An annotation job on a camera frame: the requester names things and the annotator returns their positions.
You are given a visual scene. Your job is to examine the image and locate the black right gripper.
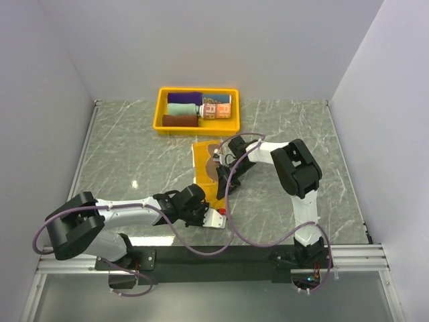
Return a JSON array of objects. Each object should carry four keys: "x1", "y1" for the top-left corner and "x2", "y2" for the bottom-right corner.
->
[{"x1": 217, "y1": 160, "x2": 256, "y2": 201}]

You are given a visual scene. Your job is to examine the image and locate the yellow brown towel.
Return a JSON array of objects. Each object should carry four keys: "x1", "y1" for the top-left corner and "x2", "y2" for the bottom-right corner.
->
[{"x1": 192, "y1": 140, "x2": 225, "y2": 215}]

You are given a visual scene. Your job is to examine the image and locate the striped rabbit print towel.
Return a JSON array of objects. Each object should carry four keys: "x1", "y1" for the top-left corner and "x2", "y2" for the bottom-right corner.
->
[{"x1": 198, "y1": 103, "x2": 231, "y2": 119}]

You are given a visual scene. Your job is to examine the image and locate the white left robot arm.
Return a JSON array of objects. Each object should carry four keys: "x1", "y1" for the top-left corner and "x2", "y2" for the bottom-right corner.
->
[{"x1": 45, "y1": 184, "x2": 210, "y2": 270}]

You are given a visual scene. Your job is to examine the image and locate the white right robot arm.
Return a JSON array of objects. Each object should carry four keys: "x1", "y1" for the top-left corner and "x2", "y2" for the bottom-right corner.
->
[{"x1": 213, "y1": 133, "x2": 327, "y2": 268}]

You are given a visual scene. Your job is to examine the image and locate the yellow plastic tray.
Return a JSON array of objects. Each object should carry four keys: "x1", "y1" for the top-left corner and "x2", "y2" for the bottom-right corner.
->
[{"x1": 153, "y1": 87, "x2": 241, "y2": 136}]

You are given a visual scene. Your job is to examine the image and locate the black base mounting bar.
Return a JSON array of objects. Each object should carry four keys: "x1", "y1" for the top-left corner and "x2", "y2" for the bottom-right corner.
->
[{"x1": 95, "y1": 244, "x2": 334, "y2": 291}]

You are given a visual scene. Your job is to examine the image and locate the blue lettered rolled towel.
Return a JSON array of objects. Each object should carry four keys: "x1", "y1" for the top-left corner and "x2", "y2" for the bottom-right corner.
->
[{"x1": 202, "y1": 93, "x2": 232, "y2": 104}]

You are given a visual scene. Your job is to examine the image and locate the brown rolled towel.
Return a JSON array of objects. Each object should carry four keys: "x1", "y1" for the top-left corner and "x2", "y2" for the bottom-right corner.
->
[{"x1": 162, "y1": 115, "x2": 198, "y2": 127}]

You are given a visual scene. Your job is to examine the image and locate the mint green rolled towel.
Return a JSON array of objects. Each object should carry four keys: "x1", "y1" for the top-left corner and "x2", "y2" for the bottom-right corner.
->
[{"x1": 167, "y1": 103, "x2": 200, "y2": 116}]

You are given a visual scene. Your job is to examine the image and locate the purple rolled towel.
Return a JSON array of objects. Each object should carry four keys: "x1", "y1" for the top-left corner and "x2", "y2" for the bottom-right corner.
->
[{"x1": 167, "y1": 92, "x2": 202, "y2": 105}]

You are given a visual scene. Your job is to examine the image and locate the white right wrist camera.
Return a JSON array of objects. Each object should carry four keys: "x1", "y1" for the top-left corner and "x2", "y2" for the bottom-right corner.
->
[{"x1": 212, "y1": 149, "x2": 227, "y2": 165}]

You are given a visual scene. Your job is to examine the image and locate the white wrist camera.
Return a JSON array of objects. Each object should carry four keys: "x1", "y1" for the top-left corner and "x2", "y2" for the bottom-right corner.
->
[
  {"x1": 212, "y1": 149, "x2": 227, "y2": 165},
  {"x1": 202, "y1": 208, "x2": 227, "y2": 229}
]

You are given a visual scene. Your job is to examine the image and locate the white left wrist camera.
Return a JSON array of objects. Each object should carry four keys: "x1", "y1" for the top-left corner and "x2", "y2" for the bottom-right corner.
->
[{"x1": 202, "y1": 208, "x2": 227, "y2": 229}]

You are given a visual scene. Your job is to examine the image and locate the aluminium frame rail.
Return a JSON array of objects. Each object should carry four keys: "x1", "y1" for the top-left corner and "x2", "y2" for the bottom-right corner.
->
[{"x1": 36, "y1": 244, "x2": 390, "y2": 274}]

